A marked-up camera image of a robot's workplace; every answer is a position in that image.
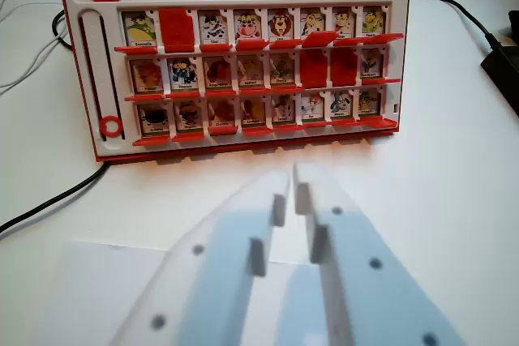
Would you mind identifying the black box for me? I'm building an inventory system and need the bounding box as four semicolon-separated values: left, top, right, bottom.
479;36;519;117

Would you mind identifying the black cable under board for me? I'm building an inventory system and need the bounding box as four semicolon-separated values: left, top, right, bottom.
0;161;113;237

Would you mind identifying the red ring slider marker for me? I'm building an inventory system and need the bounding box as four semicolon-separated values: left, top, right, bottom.
99;116;123;138

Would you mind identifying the black cable with plug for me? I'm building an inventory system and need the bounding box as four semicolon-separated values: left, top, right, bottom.
410;0;504;53

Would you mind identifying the thin black cable loop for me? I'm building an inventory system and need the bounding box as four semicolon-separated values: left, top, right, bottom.
51;8;75;52

